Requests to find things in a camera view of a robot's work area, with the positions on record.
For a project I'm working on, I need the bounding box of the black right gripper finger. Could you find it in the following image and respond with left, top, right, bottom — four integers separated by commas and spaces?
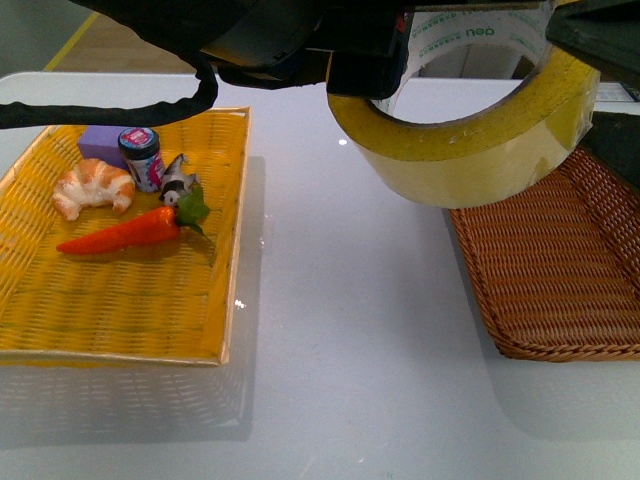
546, 1, 639, 189

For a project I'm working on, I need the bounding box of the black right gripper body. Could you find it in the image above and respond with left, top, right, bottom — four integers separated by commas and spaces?
83, 1, 413, 98

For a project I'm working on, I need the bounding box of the yellow tape roll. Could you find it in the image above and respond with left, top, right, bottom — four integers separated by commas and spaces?
328, 1, 599, 209

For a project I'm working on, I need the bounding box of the brown wicker basket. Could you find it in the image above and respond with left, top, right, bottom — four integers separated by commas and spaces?
449, 148, 639, 362

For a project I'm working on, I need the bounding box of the yellow wicker basket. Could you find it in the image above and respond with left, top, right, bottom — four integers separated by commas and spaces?
1, 107, 251, 367

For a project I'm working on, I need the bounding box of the panda toy figure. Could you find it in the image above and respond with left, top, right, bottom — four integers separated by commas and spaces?
159, 153, 201, 206

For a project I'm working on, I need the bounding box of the orange toy carrot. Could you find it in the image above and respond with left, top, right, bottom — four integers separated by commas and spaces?
56, 187, 211, 256

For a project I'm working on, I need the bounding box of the small jar with pink label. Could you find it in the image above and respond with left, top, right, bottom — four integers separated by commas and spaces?
118, 127, 164, 193

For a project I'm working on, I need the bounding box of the purple foam block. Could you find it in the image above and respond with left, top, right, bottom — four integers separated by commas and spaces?
77, 125, 128, 170

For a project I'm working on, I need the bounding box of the toy croissant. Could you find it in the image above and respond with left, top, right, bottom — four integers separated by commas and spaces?
51, 158, 136, 221

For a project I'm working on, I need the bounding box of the black sleeved cable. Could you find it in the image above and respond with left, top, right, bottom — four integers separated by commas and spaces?
0, 52, 221, 130

